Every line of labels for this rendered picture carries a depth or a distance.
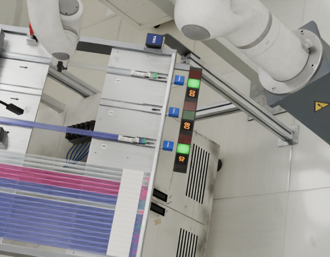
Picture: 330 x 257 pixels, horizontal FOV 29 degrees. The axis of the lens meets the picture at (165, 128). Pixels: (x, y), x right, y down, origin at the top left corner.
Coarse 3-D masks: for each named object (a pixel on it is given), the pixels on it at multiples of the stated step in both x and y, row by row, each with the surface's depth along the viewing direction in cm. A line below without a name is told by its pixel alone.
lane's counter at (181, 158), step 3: (177, 156) 187; (180, 156) 187; (183, 156) 187; (186, 156) 187; (177, 159) 187; (180, 159) 187; (183, 159) 187; (186, 159) 187; (177, 162) 186; (180, 162) 186; (183, 162) 186; (186, 162) 186
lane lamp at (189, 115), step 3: (183, 111) 193; (186, 111) 193; (189, 111) 193; (183, 114) 192; (186, 114) 192; (189, 114) 192; (192, 114) 192; (183, 117) 192; (186, 117) 192; (189, 117) 192; (192, 117) 192
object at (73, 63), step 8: (8, 56) 198; (16, 56) 197; (24, 56) 197; (32, 56) 197; (40, 56) 197; (72, 64) 196; (80, 64) 196; (88, 64) 197; (120, 72) 196; (128, 72) 196
